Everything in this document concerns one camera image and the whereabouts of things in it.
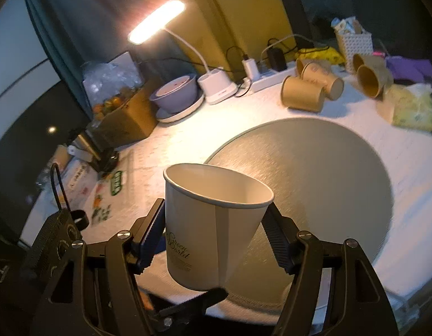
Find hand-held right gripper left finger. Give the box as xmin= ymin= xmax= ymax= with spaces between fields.
xmin=37 ymin=199 xmax=166 ymax=336

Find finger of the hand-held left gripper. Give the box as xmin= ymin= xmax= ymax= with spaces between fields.
xmin=146 ymin=287 xmax=228 ymax=328

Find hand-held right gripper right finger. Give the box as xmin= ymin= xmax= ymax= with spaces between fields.
xmin=260 ymin=206 xmax=400 ymax=336

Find white paper cup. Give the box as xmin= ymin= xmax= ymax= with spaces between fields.
xmin=163 ymin=163 xmax=275 ymax=292

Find brown paper cup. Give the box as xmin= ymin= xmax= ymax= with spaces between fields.
xmin=295 ymin=58 xmax=318 ymax=78
xmin=302 ymin=62 xmax=344 ymax=100
xmin=356 ymin=64 xmax=394 ymax=99
xmin=281 ymin=76 xmax=326 ymax=113
xmin=352 ymin=53 xmax=377 ymax=74

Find round grey board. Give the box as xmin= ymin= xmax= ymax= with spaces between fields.
xmin=202 ymin=117 xmax=393 ymax=317

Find black desk gadget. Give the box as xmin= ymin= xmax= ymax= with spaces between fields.
xmin=67 ymin=129 xmax=120 ymax=173

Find cardboard box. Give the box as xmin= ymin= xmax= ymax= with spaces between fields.
xmin=93 ymin=84 xmax=161 ymax=148

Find white plate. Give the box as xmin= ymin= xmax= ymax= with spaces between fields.
xmin=156 ymin=89 xmax=205 ymax=124

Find purple bowl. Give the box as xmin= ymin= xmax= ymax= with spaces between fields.
xmin=149 ymin=74 xmax=199 ymax=113

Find white power strip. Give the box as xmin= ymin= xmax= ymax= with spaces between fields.
xmin=251 ymin=61 xmax=297 ymax=93

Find white desk lamp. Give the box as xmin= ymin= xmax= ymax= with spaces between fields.
xmin=128 ymin=0 xmax=239 ymax=105

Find white charger plug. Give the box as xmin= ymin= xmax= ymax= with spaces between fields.
xmin=242 ymin=59 xmax=260 ymax=79

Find clear plastic bag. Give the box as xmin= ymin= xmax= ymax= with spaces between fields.
xmin=81 ymin=52 xmax=147 ymax=113

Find black power adapter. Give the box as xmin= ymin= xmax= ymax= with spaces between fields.
xmin=268 ymin=47 xmax=287 ymax=71

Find yellow-green tissue pack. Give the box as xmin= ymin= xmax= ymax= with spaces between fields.
xmin=386 ymin=84 xmax=432 ymax=132

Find yellow plastic bag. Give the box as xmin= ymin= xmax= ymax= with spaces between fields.
xmin=296 ymin=46 xmax=346 ymax=65

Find white woven basket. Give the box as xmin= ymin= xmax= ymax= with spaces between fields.
xmin=335 ymin=28 xmax=374 ymax=74

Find purple cloth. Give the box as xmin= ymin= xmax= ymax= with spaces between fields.
xmin=386 ymin=56 xmax=432 ymax=85

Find dark curtain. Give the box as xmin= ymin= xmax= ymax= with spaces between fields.
xmin=22 ymin=0 xmax=133 ymax=120

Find packets in basket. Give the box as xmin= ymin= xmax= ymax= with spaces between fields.
xmin=331 ymin=17 xmax=363 ymax=36

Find black cable loop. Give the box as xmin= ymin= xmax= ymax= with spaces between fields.
xmin=50 ymin=163 xmax=69 ymax=214

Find white cable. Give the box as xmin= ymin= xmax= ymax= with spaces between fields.
xmin=261 ymin=34 xmax=307 ymax=64

